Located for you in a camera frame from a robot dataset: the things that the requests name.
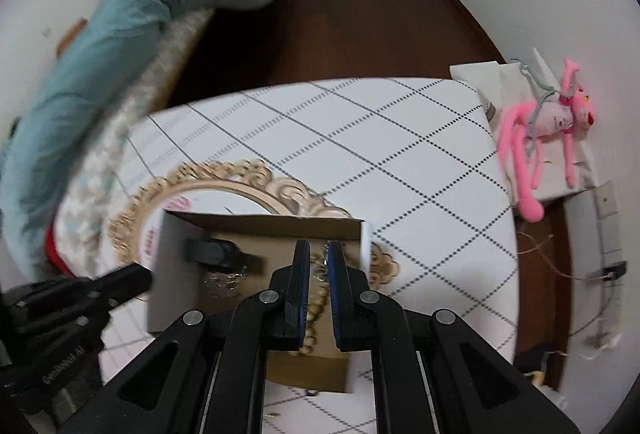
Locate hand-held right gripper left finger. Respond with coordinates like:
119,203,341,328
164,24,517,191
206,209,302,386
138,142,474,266
60,240,312,434

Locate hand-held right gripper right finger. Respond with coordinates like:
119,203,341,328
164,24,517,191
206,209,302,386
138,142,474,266
327,241,582,434

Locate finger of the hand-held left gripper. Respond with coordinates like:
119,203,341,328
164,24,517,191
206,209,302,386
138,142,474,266
87,263,153,309
186,238,266,267

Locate gold chain necklace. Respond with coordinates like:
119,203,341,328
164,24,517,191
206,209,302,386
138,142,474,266
295,241,333,357

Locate silver glittery jewelry piece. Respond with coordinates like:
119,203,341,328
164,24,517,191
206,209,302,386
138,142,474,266
201,266,251,299

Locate cardboard box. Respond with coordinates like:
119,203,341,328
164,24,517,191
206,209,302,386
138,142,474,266
146,209,375,396

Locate ornate gold framed mirror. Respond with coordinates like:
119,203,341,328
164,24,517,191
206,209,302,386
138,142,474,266
107,160,401,287

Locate red cloth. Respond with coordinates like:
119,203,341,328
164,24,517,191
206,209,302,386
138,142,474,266
42,225,75,273

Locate white checked tablecloth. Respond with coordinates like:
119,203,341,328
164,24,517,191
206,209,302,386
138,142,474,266
97,78,519,434

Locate patterned bed mattress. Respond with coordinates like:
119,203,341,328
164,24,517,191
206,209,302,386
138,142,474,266
52,6,217,275

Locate teal duvet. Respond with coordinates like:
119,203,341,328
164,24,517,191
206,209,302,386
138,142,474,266
0,0,279,277

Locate wooden headboard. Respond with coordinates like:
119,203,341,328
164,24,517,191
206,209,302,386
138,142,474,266
56,18,89,58

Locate white paper bag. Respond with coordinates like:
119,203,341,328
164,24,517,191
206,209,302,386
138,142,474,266
448,47,602,205

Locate pink plush toy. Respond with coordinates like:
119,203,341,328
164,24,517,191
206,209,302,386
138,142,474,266
495,58,597,221

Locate thin cable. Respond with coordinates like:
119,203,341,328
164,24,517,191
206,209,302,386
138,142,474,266
516,232,627,361

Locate white wall socket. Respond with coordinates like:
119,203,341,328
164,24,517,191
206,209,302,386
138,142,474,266
595,181,617,217

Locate grey wire hanger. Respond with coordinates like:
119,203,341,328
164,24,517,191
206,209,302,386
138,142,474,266
510,58,572,137

